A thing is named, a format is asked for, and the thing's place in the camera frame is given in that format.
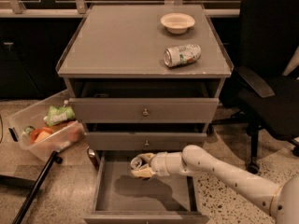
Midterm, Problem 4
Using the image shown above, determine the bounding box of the grey drawer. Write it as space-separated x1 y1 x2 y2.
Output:
85 132 206 150
69 98 219 123
85 151 208 224

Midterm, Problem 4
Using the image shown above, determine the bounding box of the white green soda can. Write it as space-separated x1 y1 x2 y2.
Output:
164 43 202 68

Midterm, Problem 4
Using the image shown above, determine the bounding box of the grey top drawer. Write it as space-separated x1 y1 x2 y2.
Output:
69 98 219 123

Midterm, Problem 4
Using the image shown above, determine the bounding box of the red can on floor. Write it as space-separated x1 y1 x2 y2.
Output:
87 147 99 169

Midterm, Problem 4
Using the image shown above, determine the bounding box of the small green can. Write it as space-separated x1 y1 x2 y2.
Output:
23 126 35 135

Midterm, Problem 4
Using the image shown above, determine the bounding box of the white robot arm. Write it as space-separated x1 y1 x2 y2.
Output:
130 145 299 224

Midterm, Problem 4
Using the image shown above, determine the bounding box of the grey drawer cabinet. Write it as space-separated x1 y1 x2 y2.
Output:
55 4 235 161

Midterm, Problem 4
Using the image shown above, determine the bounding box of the black office chair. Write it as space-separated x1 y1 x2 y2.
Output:
220 0 299 174

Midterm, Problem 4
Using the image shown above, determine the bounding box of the black metal leg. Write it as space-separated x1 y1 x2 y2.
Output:
12 151 63 224

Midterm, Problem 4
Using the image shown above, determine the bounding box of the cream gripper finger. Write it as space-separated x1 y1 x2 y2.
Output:
137 153 155 163
131 167 155 179

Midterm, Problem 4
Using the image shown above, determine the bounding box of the white paper bowl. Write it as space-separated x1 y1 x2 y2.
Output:
161 13 195 35

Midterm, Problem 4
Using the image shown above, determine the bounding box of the blue pepsi can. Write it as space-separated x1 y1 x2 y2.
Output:
130 156 150 171

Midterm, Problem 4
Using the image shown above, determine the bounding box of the orange plastic object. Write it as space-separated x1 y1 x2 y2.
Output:
30 127 52 144

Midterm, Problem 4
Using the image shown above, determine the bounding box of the clear plastic storage bin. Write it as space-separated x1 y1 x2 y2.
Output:
8 91 83 161

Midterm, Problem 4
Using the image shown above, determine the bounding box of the green snack bag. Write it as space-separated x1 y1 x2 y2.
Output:
44 105 75 126

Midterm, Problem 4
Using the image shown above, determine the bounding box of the grey bottom drawer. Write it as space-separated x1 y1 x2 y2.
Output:
85 151 208 224

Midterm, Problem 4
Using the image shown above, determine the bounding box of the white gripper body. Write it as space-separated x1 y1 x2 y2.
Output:
150 152 168 176

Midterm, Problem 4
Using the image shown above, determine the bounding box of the grey middle drawer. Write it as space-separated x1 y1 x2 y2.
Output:
85 132 206 150

